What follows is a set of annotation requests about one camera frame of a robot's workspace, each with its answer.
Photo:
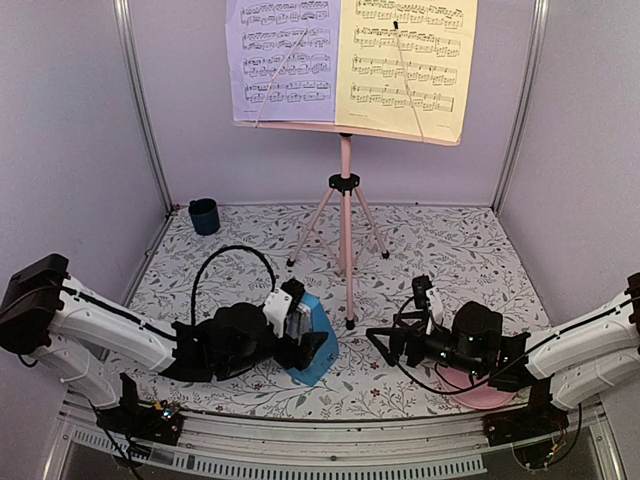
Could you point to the yellow sheet music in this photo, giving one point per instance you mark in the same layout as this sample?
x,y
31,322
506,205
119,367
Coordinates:
x,y
404,67

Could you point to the left aluminium frame post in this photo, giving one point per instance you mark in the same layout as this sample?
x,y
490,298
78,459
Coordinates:
x,y
124,24

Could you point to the pink plate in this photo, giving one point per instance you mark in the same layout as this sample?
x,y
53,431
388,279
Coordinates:
x,y
482,398

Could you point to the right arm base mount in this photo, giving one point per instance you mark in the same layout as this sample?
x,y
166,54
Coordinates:
x,y
524,423

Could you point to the purple sheet music paper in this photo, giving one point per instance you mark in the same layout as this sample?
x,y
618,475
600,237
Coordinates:
x,y
282,57

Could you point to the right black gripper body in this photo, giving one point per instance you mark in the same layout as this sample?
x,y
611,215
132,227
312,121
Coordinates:
x,y
419,354

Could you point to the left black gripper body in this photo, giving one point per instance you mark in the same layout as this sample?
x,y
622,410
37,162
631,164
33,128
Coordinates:
x,y
287,357

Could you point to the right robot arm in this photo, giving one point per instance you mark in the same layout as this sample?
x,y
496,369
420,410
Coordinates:
x,y
573,361

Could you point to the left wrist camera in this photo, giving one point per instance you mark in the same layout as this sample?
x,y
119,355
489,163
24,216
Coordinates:
x,y
280,303

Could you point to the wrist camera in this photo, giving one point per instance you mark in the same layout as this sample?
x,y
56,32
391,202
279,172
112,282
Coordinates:
x,y
280,303
428,302

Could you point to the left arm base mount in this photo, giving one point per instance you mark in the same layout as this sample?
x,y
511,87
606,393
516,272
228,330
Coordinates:
x,y
161,422

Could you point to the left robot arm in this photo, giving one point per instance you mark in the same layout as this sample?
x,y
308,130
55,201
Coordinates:
x,y
48,315

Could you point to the front aluminium rail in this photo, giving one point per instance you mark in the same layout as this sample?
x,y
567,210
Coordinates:
x,y
215,446

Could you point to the blue metronome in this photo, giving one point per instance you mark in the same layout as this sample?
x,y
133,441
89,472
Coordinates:
x,y
310,329

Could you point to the dark blue cup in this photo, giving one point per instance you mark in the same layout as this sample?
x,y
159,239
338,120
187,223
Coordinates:
x,y
204,216

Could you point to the pink music stand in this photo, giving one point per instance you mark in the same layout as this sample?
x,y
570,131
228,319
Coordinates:
x,y
346,184

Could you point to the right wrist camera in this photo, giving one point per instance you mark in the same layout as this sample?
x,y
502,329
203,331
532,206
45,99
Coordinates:
x,y
428,302

